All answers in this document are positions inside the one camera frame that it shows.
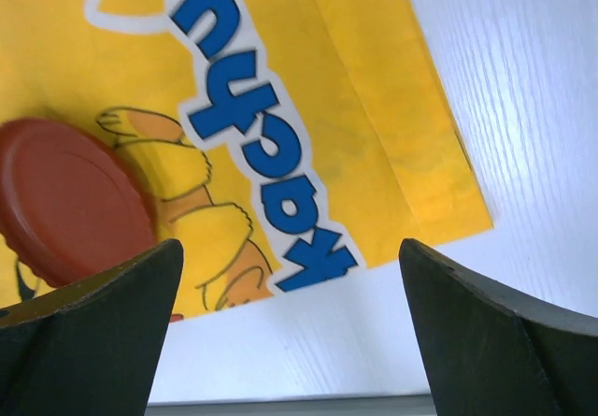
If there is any red round plate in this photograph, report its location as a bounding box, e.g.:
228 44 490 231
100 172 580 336
1 118 157 288

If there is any yellow Pikachu placemat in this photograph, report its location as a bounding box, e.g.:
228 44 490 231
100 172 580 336
1 0 492 321

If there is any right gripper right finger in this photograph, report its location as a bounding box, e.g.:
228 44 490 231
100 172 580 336
399 238 597 415

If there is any aluminium front rail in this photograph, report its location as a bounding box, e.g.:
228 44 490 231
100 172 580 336
145 394 436 416

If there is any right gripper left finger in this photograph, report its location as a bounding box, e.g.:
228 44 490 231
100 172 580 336
1 239 183 415

